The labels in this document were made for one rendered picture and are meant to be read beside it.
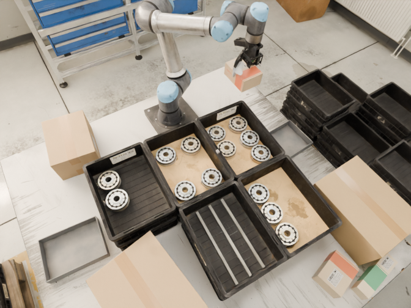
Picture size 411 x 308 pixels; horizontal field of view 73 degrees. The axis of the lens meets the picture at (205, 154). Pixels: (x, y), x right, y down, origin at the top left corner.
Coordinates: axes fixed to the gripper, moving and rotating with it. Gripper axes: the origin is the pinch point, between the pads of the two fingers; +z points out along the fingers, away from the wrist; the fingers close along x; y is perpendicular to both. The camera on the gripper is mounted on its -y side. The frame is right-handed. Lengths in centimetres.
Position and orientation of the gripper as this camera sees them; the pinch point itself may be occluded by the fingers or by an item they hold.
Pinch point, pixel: (243, 71)
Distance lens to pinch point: 149.0
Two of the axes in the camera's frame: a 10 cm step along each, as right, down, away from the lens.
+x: 8.4, -4.4, 3.1
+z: -0.4, 5.2, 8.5
